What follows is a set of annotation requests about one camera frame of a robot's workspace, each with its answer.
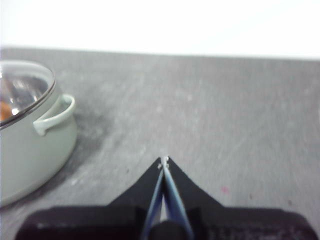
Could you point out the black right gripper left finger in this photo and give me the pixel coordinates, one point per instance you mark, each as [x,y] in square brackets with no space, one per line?
[100,222]

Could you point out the pale green electric pot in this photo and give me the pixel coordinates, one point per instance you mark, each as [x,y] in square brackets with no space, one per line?
[37,150]

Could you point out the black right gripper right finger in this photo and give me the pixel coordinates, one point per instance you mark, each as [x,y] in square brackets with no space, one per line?
[237,222]

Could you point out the glass lid with green knob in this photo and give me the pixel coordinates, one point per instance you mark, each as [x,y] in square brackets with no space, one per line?
[25,82]

